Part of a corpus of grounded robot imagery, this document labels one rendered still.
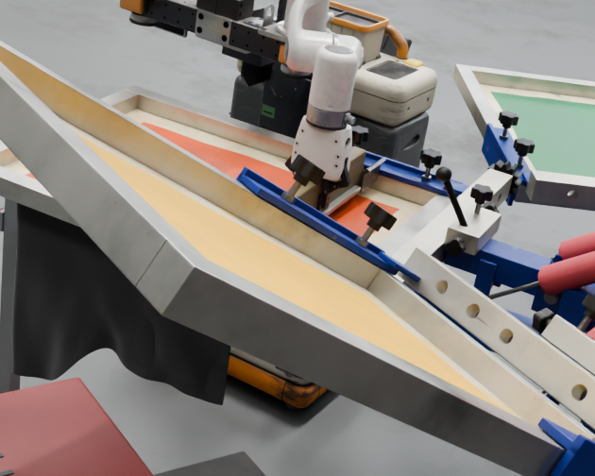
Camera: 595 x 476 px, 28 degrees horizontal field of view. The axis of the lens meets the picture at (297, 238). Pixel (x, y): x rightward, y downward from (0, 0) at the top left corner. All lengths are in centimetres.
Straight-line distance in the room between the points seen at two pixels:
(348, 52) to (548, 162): 82
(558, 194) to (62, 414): 133
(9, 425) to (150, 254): 61
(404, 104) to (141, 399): 109
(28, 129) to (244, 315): 26
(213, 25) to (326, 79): 79
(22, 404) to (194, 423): 191
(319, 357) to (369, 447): 247
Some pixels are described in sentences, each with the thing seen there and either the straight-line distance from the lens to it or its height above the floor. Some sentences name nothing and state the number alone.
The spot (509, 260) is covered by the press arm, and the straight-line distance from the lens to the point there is 204.
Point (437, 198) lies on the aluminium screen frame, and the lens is 234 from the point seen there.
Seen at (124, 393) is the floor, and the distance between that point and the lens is 336.
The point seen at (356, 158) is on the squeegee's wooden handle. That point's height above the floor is 106.
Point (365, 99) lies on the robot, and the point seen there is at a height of 85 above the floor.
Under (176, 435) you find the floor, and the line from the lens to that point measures 322.
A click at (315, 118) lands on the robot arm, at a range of 209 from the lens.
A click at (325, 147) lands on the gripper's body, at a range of 211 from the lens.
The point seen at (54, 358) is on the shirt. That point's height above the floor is 60.
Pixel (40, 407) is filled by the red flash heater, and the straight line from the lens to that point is 138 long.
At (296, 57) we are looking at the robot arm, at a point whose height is 126.
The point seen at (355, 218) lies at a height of 96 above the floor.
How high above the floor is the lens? 191
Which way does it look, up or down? 26 degrees down
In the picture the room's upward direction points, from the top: 9 degrees clockwise
